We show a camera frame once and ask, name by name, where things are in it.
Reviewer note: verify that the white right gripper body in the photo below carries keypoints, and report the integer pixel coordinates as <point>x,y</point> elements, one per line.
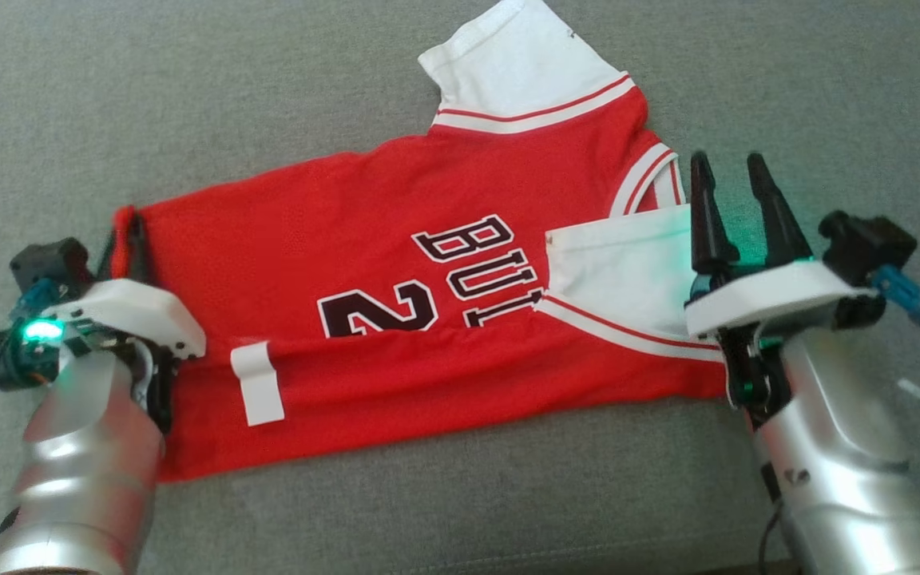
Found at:
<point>779,291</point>

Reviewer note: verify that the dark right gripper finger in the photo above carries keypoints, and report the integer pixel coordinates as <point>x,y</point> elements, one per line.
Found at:
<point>707,231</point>
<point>783,235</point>

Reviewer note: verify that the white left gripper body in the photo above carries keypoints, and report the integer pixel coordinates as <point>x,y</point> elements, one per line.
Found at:
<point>132,311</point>

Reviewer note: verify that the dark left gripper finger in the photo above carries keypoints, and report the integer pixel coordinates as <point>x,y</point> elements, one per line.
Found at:
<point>111,259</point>
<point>140,251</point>

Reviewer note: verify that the red Bulls basketball jersey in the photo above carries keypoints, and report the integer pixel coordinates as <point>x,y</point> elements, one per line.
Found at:
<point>396,383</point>

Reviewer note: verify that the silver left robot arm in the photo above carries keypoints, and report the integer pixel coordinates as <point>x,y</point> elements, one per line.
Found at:
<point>77,479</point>

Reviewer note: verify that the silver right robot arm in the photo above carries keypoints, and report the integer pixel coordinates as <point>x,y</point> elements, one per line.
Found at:
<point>835,447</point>

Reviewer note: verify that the grey sofa seat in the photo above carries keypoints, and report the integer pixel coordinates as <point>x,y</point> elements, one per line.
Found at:
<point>428,519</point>

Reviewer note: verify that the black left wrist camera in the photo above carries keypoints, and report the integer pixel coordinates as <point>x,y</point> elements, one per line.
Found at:
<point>53,262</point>

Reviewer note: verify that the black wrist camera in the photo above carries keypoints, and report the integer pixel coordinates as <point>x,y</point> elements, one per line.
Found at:
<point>867,243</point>
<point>53,262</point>

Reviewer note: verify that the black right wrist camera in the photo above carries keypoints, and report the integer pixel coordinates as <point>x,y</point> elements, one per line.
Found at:
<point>867,243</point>

